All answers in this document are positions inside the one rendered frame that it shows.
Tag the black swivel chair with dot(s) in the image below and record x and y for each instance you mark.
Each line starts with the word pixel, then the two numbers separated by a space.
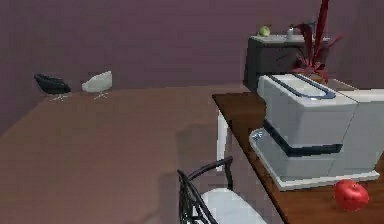
pixel 51 84

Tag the red apple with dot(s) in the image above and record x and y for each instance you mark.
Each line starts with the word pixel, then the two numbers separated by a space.
pixel 350 195

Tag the white swivel chair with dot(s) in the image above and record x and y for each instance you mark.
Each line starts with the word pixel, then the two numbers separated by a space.
pixel 98 82

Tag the small white bottle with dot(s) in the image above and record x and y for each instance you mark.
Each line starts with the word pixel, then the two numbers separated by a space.
pixel 290 33

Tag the green apple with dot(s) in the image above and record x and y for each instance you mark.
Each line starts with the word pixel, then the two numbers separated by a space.
pixel 264 31

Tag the brown wooden table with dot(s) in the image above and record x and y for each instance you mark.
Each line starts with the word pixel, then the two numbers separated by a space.
pixel 245 115

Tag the white coffee machine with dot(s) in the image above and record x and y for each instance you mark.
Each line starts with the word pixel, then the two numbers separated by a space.
pixel 320 133

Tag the red house plant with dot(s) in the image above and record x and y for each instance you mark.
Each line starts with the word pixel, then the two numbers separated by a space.
pixel 315 50

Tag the dark grey cabinet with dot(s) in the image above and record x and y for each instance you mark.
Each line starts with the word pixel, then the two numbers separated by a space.
pixel 271 58

